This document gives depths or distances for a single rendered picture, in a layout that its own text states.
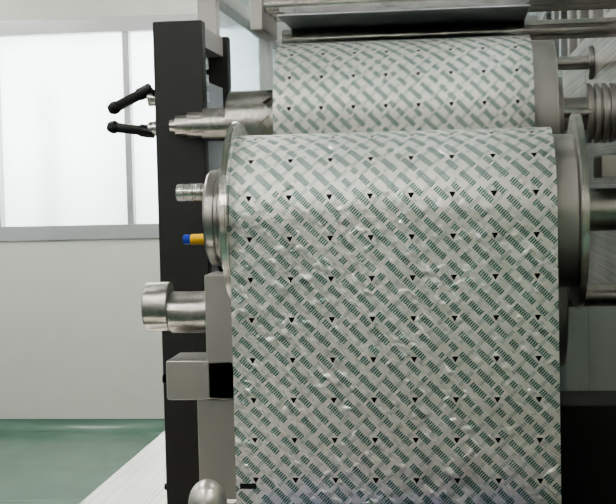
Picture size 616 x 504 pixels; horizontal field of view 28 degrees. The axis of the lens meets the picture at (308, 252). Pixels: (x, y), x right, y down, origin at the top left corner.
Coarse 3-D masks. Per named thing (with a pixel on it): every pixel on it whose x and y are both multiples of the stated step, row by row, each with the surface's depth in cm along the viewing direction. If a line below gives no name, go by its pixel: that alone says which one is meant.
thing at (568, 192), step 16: (560, 144) 91; (560, 160) 90; (576, 160) 90; (560, 176) 89; (576, 176) 89; (560, 192) 89; (576, 192) 89; (560, 208) 89; (576, 208) 89; (560, 224) 89; (576, 224) 89; (560, 240) 89; (576, 240) 89; (560, 256) 90; (576, 256) 90; (560, 272) 91; (576, 272) 91
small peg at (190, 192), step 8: (184, 184) 98; (192, 184) 98; (200, 184) 98; (176, 192) 98; (184, 192) 98; (192, 192) 98; (200, 192) 98; (184, 200) 98; (192, 200) 98; (200, 200) 98
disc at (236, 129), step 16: (240, 128) 97; (224, 144) 92; (224, 160) 91; (224, 176) 91; (224, 192) 90; (224, 208) 90; (224, 224) 90; (224, 240) 90; (224, 256) 91; (224, 272) 92
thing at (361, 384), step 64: (256, 320) 91; (320, 320) 91; (384, 320) 90; (448, 320) 90; (512, 320) 89; (256, 384) 92; (320, 384) 91; (384, 384) 90; (448, 384) 90; (512, 384) 89; (256, 448) 92; (320, 448) 91; (384, 448) 91; (448, 448) 90; (512, 448) 90
